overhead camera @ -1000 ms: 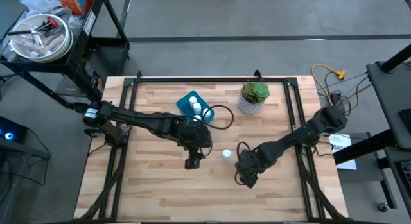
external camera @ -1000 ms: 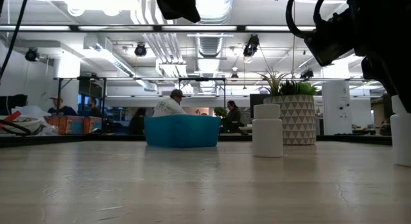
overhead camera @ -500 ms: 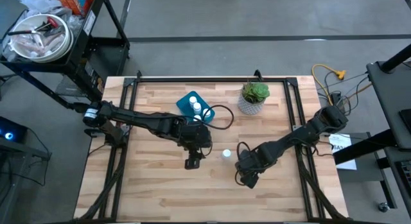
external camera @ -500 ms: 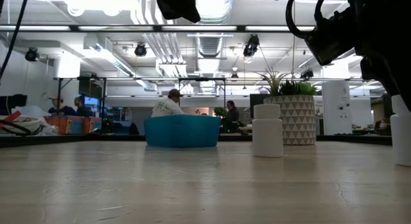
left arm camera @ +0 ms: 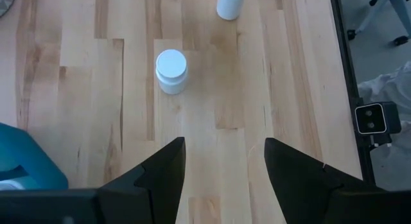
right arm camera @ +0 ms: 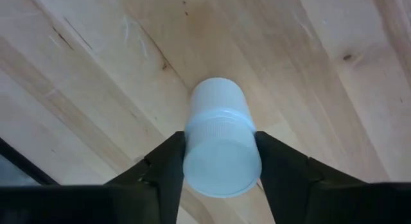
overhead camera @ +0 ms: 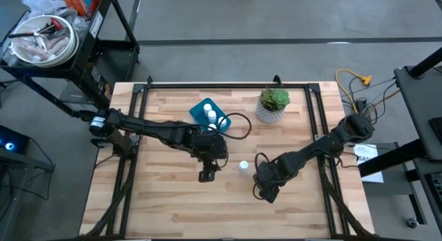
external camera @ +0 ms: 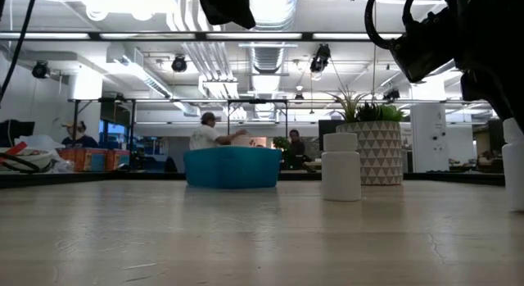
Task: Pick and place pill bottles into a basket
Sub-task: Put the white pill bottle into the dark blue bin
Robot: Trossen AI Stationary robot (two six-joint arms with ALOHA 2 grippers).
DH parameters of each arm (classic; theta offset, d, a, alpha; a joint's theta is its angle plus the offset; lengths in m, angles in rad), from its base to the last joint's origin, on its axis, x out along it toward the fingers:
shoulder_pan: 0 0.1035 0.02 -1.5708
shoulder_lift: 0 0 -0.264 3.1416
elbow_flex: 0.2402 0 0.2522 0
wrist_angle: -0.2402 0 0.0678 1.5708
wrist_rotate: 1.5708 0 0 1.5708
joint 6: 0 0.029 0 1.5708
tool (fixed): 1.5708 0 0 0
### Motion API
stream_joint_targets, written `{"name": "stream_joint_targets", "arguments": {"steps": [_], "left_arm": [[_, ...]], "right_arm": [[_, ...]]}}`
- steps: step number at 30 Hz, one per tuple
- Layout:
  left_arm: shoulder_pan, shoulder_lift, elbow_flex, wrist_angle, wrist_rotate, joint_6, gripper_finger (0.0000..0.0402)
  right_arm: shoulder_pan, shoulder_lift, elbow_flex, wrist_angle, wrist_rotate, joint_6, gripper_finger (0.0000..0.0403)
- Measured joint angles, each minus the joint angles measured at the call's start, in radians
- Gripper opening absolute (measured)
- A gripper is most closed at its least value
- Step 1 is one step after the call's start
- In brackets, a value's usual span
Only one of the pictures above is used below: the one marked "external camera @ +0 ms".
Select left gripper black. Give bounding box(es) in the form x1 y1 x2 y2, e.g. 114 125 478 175
199 0 257 30

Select white bowl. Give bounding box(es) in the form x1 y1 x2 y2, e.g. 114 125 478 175
0 148 54 174

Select thin hanging cord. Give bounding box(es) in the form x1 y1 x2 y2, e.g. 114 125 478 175
371 0 377 102

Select orange and blue box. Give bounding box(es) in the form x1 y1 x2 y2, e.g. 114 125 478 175
56 148 108 173
105 149 132 172

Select white square pillar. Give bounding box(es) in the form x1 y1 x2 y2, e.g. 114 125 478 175
410 79 449 174

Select spiky pale green plant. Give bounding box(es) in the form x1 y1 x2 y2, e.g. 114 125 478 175
328 85 369 124

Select black cable loop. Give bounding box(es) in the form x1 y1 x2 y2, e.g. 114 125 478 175
0 152 43 175

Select red stick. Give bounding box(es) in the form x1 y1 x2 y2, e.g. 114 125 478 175
0 141 28 165

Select white triangle-patterned planter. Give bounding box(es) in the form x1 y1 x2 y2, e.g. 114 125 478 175
336 120 404 187

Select black aluminium rig frame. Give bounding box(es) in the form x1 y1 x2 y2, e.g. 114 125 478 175
0 170 505 188

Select white pill bottle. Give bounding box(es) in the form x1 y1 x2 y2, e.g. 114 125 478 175
321 133 363 202
502 117 524 212

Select black overhead light bar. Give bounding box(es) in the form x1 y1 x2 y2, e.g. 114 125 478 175
0 30 404 43

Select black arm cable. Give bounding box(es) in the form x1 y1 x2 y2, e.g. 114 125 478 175
0 0 40 105
364 0 395 50
402 0 422 21

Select dark green succulent plant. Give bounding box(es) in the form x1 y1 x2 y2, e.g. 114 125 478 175
355 102 407 124

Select silver ventilation duct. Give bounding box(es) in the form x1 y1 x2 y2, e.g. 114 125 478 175
241 0 299 76

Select teal plastic basket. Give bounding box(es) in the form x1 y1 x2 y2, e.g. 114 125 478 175
183 145 283 190

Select white plastic bag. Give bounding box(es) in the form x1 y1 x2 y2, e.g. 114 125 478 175
16 134 63 152

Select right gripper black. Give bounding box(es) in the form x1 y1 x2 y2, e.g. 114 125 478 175
388 15 524 134

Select grey distant frame rail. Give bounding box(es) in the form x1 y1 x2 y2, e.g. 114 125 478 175
67 98 492 106

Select black hanging monitor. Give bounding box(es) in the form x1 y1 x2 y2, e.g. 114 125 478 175
100 97 138 128

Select dark cabinet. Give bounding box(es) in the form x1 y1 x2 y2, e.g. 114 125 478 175
486 118 505 172

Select clear plastic bag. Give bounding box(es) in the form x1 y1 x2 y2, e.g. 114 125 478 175
51 157 76 174

